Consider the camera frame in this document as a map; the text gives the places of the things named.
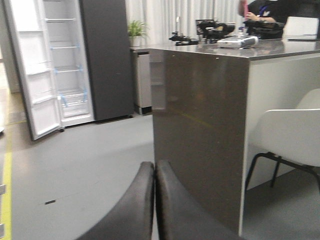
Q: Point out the white shell chair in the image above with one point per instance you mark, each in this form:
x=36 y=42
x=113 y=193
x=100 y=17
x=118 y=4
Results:
x=290 y=137

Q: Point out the silver appliance on counter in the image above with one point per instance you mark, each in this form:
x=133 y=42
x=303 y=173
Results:
x=238 y=42

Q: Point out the grey side-by-side fridge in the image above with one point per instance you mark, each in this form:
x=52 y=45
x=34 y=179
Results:
x=91 y=60

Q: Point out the potted green plant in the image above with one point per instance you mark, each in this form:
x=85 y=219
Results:
x=137 y=29

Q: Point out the grey kitchen island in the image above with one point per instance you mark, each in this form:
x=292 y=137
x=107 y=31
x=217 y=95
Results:
x=205 y=99

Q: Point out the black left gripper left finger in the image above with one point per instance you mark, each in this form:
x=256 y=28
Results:
x=132 y=216

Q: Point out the person in black shirt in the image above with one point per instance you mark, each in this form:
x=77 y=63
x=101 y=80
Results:
x=266 y=19

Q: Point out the white fridge door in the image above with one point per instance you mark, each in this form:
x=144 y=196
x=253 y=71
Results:
x=29 y=34

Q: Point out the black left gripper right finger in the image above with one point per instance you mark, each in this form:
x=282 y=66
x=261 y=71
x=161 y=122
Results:
x=179 y=215

